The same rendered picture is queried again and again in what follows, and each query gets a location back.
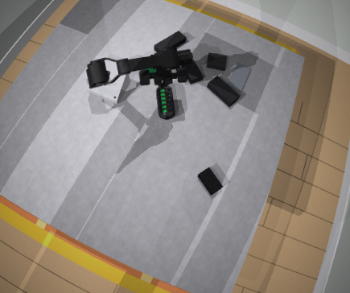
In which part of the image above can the dark grey switch panel with green rocker switches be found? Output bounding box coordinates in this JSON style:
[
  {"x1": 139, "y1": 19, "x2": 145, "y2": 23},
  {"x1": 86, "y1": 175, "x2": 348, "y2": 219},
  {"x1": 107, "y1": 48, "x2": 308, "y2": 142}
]
[{"x1": 156, "y1": 85, "x2": 175, "y2": 120}]

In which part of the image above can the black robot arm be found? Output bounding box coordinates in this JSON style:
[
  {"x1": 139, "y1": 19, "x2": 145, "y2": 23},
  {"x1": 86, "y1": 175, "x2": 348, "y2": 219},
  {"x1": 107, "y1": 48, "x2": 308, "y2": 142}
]
[{"x1": 86, "y1": 47, "x2": 193, "y2": 89}]

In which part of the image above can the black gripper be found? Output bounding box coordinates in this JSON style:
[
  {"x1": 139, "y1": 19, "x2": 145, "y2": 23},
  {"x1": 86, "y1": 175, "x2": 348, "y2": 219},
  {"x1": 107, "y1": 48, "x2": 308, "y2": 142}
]
[{"x1": 139, "y1": 68, "x2": 187, "y2": 88}]

